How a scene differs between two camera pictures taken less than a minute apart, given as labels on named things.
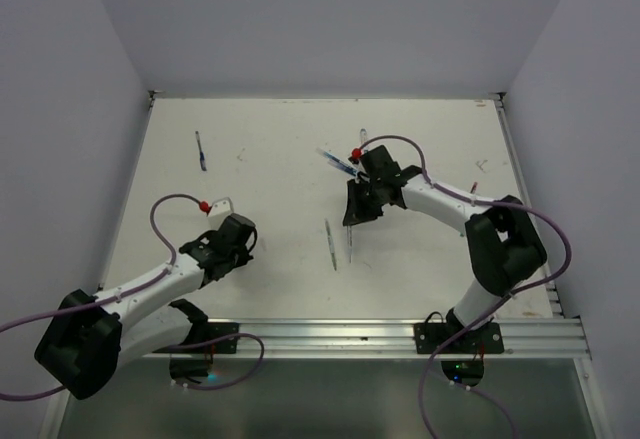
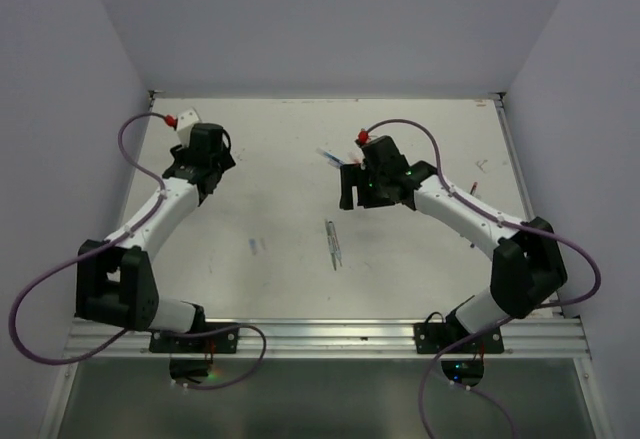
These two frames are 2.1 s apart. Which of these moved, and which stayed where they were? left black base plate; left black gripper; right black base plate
Moved: left black gripper
Stayed: left black base plate; right black base plate
